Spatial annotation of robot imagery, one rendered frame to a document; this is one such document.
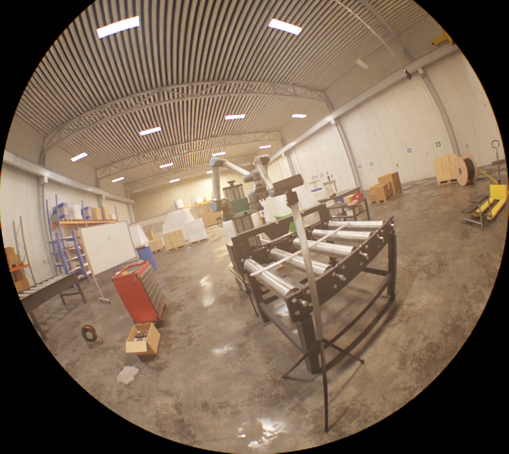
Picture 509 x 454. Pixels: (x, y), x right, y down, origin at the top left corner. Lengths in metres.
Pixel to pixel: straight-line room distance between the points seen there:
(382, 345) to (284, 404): 0.90
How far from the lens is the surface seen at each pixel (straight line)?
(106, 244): 5.17
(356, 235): 1.58
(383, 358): 1.66
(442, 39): 11.83
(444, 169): 8.21
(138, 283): 2.52
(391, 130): 11.47
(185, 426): 1.73
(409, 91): 11.52
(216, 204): 2.18
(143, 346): 2.28
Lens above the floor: 1.45
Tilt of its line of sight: 1 degrees up
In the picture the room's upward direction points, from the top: 16 degrees counter-clockwise
